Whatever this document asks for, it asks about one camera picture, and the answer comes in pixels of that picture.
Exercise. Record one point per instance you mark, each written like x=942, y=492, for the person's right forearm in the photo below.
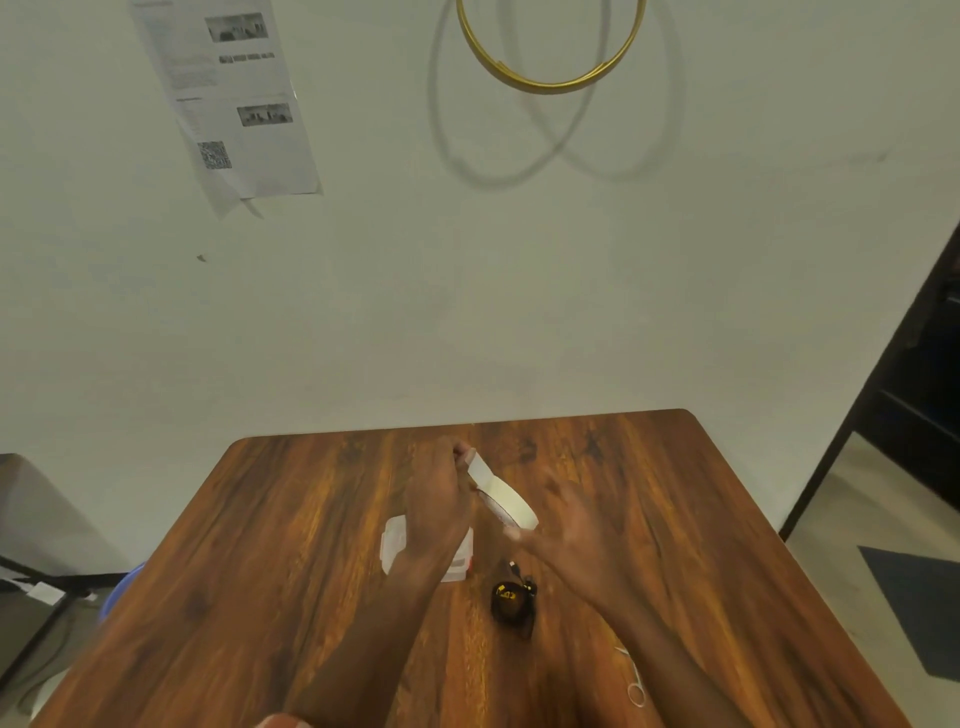
x=660, y=667

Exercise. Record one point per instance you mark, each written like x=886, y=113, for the black shelf frame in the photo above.
x=900, y=390

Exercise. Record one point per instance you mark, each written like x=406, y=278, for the person's left fingers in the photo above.
x=463, y=459

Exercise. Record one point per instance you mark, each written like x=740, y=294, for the person's left forearm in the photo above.
x=367, y=645

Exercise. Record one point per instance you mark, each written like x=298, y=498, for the person's right thumb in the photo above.
x=521, y=534

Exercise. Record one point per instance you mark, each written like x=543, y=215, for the white tape roll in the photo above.
x=511, y=500

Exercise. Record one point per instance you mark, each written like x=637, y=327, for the printed paper sheet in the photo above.
x=229, y=97

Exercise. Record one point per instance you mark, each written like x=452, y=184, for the black metal stand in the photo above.
x=67, y=583

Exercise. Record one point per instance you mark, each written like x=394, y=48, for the white tag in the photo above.
x=43, y=593

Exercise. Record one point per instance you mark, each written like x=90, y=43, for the person's right hand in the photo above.
x=574, y=544

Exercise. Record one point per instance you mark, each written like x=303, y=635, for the person's left hand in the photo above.
x=435, y=510

